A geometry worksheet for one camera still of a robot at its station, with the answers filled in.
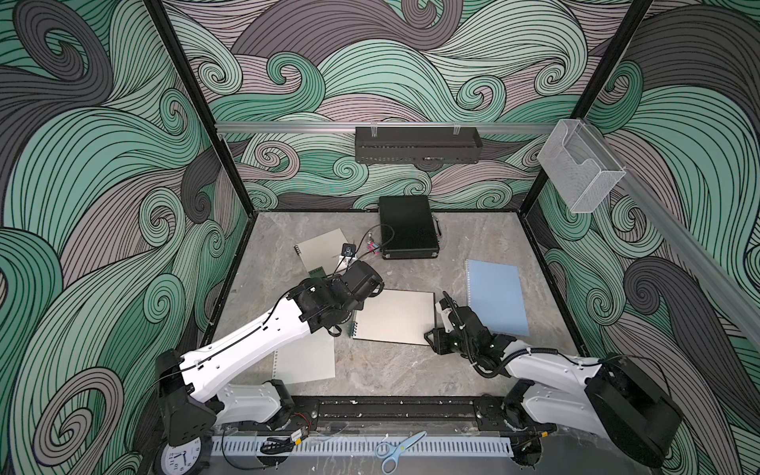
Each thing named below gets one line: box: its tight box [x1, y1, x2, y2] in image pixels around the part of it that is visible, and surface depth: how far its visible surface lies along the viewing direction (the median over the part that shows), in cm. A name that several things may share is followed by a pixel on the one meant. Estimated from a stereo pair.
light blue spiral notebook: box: [466, 259, 530, 337], surface depth 100 cm
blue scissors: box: [375, 431, 428, 475], surface depth 70 cm
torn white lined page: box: [272, 327, 336, 385], surface depth 83 cm
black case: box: [379, 194, 441, 261], surface depth 113 cm
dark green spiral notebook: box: [350, 287, 437, 346], surface depth 91 cm
